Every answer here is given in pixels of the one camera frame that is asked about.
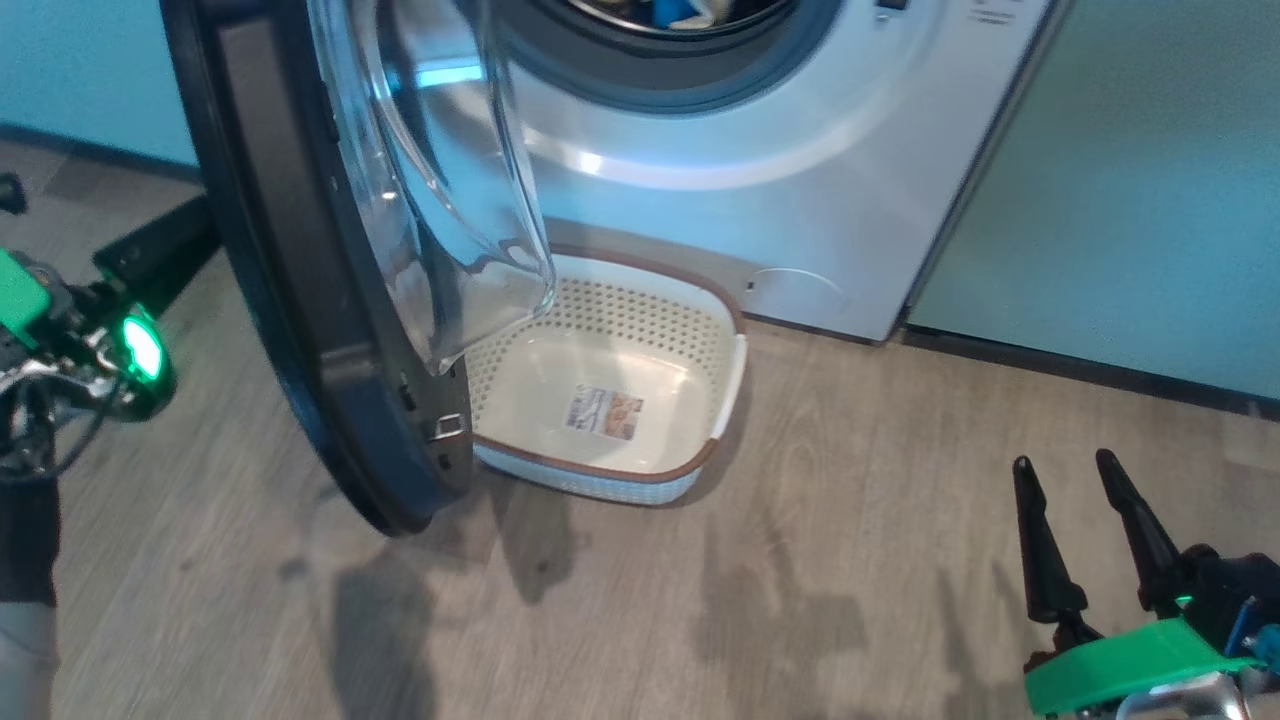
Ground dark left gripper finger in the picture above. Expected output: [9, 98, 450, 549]
[95, 195, 221, 316]

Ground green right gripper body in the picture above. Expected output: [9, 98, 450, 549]
[1023, 618, 1263, 716]

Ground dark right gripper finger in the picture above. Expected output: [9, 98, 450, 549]
[1098, 450, 1186, 611]
[1013, 458, 1088, 623]

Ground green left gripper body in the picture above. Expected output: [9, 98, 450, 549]
[0, 250, 111, 401]

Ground round glass washing machine door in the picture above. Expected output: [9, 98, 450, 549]
[160, 0, 559, 538]

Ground yellow baby garment blue cuffs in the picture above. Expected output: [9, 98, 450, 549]
[575, 0, 801, 31]

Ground basket bottom label sticker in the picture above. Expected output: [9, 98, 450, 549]
[565, 384, 645, 442]

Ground cream perforated laundry basket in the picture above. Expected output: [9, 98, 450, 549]
[465, 243, 749, 506]

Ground white front-load washing machine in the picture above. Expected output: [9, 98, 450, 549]
[375, 0, 1071, 344]

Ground teal cabinet panel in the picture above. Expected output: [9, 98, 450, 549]
[905, 0, 1280, 406]

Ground teal right cable connector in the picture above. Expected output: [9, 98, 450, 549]
[1240, 598, 1280, 663]

